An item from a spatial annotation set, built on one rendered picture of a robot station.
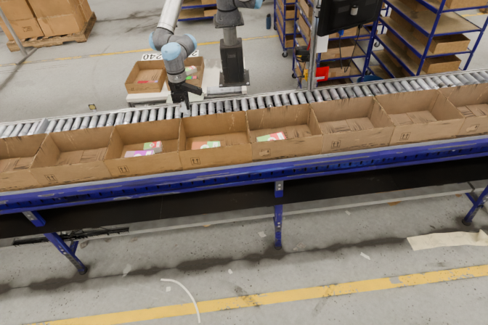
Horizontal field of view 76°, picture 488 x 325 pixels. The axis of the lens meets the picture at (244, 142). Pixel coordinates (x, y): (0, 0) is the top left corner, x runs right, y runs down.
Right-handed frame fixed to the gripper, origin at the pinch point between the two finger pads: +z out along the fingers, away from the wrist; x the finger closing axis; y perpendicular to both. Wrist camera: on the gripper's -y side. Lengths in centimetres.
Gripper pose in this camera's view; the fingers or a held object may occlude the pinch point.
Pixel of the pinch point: (189, 111)
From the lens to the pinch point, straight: 171.7
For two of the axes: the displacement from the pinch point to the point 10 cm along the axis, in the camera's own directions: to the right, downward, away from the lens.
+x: 1.7, 6.5, -7.4
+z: 0.8, 7.4, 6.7
